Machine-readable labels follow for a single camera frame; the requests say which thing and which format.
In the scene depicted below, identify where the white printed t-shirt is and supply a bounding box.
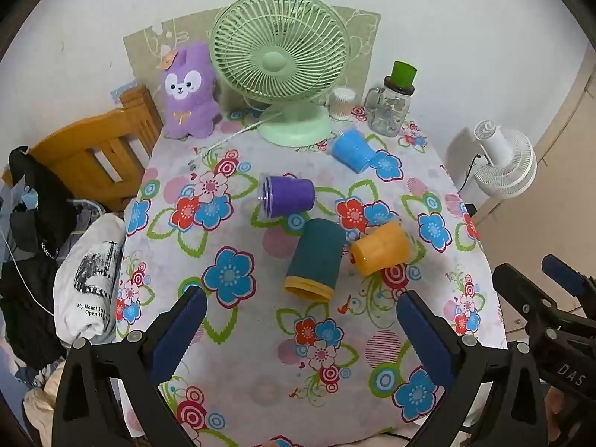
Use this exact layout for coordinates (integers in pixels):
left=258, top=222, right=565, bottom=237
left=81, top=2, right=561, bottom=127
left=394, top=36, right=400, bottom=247
left=52, top=213, right=128, bottom=351

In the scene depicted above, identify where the purple plush toy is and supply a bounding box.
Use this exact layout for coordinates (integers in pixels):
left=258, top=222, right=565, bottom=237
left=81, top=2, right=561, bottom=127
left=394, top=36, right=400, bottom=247
left=160, top=42, right=223, bottom=140

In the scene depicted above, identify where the black clothing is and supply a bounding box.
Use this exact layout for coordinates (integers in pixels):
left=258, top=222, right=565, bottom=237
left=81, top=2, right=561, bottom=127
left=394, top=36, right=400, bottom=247
left=0, top=146, right=79, bottom=370

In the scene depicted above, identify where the green desk fan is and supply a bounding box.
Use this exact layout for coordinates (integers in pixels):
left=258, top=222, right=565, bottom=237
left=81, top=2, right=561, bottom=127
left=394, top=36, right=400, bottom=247
left=209, top=0, right=354, bottom=146

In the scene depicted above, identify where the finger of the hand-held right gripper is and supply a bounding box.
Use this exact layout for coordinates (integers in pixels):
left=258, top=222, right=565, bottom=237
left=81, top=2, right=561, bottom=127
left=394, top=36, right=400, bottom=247
left=541, top=254, right=596, bottom=310
left=492, top=264, right=559, bottom=336

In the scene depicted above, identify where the wooden chair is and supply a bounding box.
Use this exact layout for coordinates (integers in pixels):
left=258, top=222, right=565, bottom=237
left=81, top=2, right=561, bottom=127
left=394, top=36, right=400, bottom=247
left=2, top=84, right=165, bottom=213

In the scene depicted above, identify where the floral tablecloth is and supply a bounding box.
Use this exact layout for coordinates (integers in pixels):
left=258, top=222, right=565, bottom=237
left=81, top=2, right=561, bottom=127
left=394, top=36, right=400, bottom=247
left=114, top=101, right=509, bottom=447

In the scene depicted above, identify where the black fan power cable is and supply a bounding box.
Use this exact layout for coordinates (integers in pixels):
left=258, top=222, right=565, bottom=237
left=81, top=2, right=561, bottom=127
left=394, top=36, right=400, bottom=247
left=458, top=153, right=483, bottom=193

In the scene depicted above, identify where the blue cup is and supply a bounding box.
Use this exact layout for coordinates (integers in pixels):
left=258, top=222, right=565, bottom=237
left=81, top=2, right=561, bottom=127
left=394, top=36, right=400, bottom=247
left=330, top=129, right=377, bottom=174

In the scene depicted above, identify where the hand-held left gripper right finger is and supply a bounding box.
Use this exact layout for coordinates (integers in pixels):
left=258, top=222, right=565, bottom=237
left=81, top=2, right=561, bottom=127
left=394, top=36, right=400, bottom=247
left=396, top=290, right=548, bottom=447

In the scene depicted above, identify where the glass mug jar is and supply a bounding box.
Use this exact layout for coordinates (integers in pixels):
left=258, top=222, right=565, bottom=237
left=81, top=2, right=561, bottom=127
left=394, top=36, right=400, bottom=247
left=364, top=77, right=413, bottom=139

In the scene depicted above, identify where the teal cup with yellow rim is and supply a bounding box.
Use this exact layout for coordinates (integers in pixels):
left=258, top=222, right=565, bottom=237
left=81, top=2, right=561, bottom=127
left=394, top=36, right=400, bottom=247
left=284, top=218, right=346, bottom=302

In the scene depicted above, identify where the purple cup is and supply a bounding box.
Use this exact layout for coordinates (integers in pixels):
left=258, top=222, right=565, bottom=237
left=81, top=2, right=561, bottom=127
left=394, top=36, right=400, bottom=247
left=258, top=174, right=316, bottom=218

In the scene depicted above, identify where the cotton swab container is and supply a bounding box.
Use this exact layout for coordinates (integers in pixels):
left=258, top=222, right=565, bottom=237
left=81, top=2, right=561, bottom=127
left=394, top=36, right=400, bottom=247
left=328, top=87, right=358, bottom=120

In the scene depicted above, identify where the cream cloth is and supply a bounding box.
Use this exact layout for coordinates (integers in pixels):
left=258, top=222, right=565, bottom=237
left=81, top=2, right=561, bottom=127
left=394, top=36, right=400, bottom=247
left=22, top=361, right=67, bottom=447

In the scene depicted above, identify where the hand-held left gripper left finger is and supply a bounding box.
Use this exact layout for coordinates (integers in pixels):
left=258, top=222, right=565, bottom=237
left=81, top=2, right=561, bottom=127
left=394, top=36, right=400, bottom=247
left=51, top=285, right=208, bottom=447

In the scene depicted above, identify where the white fan power cable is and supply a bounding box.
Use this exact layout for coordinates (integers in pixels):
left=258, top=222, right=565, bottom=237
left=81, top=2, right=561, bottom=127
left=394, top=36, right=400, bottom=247
left=188, top=106, right=286, bottom=169

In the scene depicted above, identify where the thin white cable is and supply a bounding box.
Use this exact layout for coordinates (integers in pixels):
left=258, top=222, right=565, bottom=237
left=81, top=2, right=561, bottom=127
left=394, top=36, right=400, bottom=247
left=0, top=229, right=56, bottom=317

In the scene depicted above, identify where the white standing fan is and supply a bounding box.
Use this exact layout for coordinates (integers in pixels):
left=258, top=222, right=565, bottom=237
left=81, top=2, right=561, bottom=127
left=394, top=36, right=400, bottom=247
left=472, top=120, right=538, bottom=198

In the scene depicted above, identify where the small green cup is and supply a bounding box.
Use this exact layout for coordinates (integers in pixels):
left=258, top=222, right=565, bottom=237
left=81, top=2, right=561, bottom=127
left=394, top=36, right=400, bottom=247
left=390, top=60, right=418, bottom=89

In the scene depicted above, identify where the orange cup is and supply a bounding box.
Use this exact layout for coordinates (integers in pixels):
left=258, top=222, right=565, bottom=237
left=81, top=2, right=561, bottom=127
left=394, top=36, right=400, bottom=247
left=349, top=222, right=412, bottom=276

